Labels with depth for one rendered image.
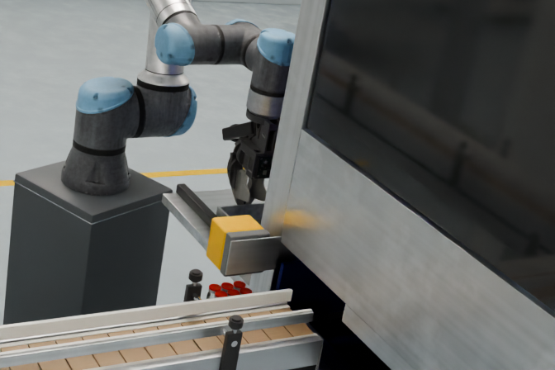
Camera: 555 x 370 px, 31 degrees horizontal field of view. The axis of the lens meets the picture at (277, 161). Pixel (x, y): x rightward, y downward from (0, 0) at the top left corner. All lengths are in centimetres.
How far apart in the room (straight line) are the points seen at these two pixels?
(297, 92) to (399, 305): 38
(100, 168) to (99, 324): 81
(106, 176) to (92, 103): 16
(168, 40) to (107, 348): 65
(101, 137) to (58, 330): 83
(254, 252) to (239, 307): 11
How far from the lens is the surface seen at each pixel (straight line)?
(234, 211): 198
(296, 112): 158
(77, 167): 224
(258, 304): 158
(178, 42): 184
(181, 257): 373
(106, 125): 220
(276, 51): 183
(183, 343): 150
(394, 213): 138
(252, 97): 187
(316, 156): 153
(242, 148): 192
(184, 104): 227
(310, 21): 154
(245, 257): 162
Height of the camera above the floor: 173
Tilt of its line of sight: 21 degrees down
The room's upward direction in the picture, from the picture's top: 10 degrees clockwise
